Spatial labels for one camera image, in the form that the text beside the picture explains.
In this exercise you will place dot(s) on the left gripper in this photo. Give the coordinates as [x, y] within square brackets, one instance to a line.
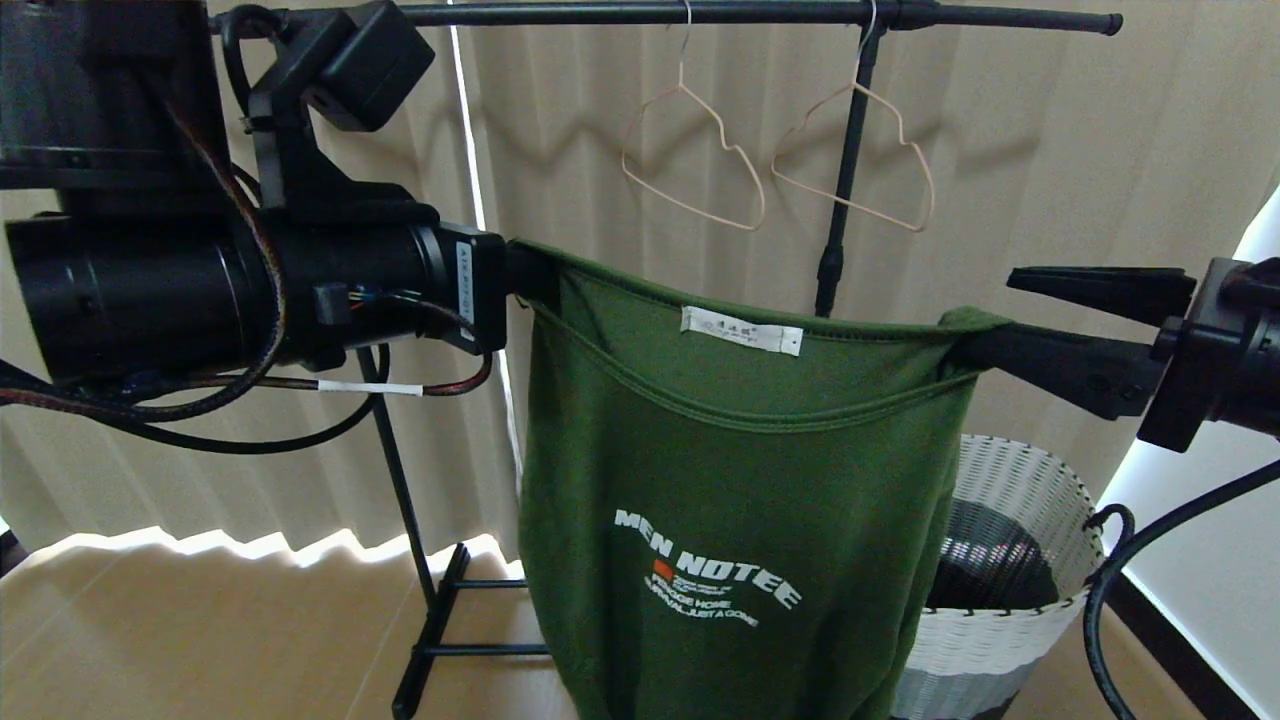
[150, 300]

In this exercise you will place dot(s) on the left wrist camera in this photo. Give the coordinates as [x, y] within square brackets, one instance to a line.
[370, 60]

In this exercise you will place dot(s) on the white laundry basket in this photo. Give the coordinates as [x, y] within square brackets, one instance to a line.
[1010, 470]

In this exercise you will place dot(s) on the pink clothes hanger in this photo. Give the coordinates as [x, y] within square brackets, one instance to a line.
[682, 60]
[866, 45]

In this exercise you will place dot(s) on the black clothes rack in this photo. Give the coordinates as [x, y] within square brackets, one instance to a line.
[700, 12]

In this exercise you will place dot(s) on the beige curtain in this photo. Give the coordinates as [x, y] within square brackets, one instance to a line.
[1050, 150]

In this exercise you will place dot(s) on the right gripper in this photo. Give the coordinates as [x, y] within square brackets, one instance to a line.
[1220, 360]

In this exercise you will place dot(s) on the green long-sleeved shirt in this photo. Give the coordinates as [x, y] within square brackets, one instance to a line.
[750, 470]

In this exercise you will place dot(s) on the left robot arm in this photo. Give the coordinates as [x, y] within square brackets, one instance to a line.
[100, 90]

